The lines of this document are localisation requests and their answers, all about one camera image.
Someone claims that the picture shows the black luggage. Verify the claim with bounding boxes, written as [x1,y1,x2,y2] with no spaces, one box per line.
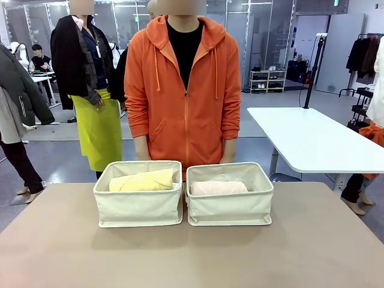
[287,59,310,82]

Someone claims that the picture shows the black camera stand pole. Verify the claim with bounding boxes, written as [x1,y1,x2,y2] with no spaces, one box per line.
[302,32,328,109]

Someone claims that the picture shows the person's right forearm orange sleeve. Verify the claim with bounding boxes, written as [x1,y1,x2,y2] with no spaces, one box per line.
[124,98,151,145]

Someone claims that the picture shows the rack with dark clothes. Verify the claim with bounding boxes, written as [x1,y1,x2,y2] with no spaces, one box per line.
[346,32,380,85]

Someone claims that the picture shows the black jacket on mannequin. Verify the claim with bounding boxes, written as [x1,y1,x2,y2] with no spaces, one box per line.
[108,44,130,103]

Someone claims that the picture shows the person in orange hoodie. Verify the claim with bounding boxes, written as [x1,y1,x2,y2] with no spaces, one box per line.
[124,14,242,178]

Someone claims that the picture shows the white table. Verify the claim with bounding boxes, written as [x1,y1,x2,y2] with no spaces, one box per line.
[246,107,384,182]

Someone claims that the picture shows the dark green padded coat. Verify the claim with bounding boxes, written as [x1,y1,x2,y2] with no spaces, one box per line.
[0,43,56,127]

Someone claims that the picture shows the legs in dark trousers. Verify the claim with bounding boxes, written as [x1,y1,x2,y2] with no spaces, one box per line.
[0,139,46,205]

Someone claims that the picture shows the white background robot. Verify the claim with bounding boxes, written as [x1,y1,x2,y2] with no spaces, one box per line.
[8,41,30,72]

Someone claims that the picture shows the mannequin in dark jacket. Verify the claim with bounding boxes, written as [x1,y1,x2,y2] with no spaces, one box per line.
[50,13,116,110]

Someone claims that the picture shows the seated person in black jacket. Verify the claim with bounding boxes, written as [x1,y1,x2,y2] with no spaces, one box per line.
[29,44,54,104]

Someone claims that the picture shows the pink towel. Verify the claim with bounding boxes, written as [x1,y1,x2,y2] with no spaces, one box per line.
[189,180,249,196]

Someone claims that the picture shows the cream fabric basket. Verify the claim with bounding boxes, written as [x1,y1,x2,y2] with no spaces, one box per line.
[93,161,184,228]
[185,161,274,226]

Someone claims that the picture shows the person's right hand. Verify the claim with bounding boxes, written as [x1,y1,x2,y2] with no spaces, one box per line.
[134,143,151,161]

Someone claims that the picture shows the figure in white garment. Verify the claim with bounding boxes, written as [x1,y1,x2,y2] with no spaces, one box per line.
[340,35,384,216]

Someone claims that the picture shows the orange cloth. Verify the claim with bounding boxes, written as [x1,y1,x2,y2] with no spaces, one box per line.
[358,121,384,181]

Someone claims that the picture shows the person's left hand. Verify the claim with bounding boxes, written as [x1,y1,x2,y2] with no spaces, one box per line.
[221,146,237,164]

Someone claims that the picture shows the person's left forearm orange sleeve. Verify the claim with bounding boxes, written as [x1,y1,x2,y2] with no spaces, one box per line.
[221,98,242,148]

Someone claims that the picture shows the wooden shoe rack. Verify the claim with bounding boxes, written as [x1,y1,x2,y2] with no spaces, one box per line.
[250,69,287,94]

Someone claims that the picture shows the black utility cart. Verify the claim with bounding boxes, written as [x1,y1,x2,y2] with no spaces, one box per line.
[338,86,375,133]

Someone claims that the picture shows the yellow towel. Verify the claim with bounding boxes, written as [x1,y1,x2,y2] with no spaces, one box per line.
[109,169,175,193]

